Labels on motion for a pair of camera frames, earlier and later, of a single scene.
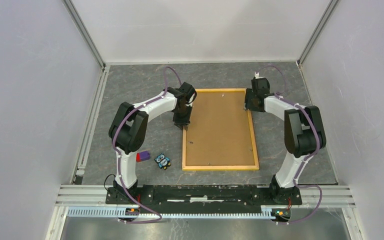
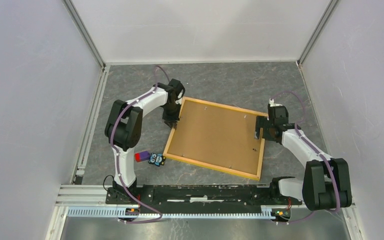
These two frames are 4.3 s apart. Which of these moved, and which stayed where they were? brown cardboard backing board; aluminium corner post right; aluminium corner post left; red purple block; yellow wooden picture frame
Moved: brown cardboard backing board; yellow wooden picture frame
Stayed: red purple block; aluminium corner post right; aluminium corner post left
